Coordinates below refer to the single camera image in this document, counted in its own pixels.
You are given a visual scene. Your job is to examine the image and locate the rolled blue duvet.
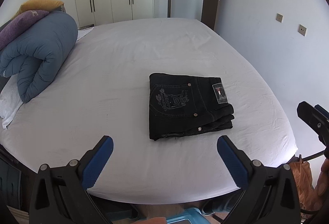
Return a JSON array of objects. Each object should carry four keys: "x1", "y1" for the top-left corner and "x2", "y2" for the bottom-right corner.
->
[{"x1": 1, "y1": 11, "x2": 78, "y2": 103}]

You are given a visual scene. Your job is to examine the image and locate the beige wall socket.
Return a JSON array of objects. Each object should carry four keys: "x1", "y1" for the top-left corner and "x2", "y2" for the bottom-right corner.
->
[
  {"x1": 276, "y1": 13, "x2": 283, "y2": 23},
  {"x1": 298, "y1": 24, "x2": 307, "y2": 36}
]

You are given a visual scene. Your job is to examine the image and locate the white bed with sheet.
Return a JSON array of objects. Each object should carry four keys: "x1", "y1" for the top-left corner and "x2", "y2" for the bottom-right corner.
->
[{"x1": 1, "y1": 19, "x2": 297, "y2": 204}]

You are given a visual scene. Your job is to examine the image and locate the person's right hand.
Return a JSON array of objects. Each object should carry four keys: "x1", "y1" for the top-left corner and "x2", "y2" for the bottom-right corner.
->
[{"x1": 315, "y1": 159, "x2": 329, "y2": 197}]

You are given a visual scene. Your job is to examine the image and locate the purple pillow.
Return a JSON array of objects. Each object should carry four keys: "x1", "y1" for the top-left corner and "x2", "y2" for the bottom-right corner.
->
[{"x1": 0, "y1": 10, "x2": 49, "y2": 50}]

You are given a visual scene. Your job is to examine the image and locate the black nightstand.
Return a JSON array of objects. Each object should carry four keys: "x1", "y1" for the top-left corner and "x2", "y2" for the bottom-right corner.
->
[{"x1": 1, "y1": 146, "x2": 30, "y2": 212}]

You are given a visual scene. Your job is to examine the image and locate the white towel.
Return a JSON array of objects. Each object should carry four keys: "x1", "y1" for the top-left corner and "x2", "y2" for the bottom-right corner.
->
[{"x1": 0, "y1": 74, "x2": 23, "y2": 129}]

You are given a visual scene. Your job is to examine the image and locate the orange-brown bag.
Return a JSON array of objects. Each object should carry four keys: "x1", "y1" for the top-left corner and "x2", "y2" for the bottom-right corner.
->
[{"x1": 289, "y1": 156, "x2": 322, "y2": 211}]

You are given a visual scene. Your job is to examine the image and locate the black jeans pants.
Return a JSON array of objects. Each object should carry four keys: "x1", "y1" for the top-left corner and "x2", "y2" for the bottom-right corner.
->
[{"x1": 149, "y1": 73, "x2": 234, "y2": 141}]

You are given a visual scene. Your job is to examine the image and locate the mustard yellow pillow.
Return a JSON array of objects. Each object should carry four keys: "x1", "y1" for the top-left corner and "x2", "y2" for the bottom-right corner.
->
[{"x1": 11, "y1": 0, "x2": 66, "y2": 20}]

